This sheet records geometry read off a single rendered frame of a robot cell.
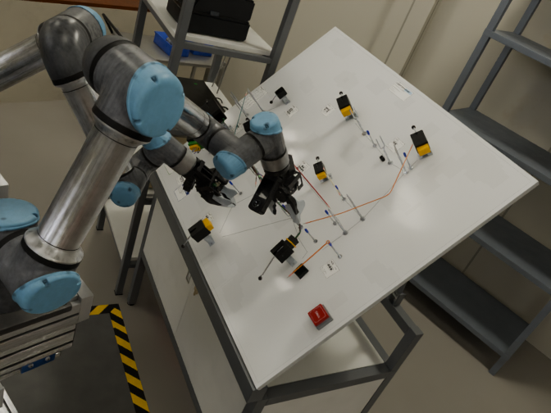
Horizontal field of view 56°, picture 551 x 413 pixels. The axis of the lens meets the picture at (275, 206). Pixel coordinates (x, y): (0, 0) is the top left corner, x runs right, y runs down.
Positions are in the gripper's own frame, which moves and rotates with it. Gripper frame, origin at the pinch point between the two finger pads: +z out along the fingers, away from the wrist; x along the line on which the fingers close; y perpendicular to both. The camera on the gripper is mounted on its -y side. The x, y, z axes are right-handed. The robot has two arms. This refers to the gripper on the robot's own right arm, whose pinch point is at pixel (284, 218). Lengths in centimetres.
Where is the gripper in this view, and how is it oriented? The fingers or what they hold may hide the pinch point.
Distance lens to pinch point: 151.4
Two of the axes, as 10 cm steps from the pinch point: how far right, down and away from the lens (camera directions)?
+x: -7.9, -3.2, 5.2
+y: 5.8, -6.6, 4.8
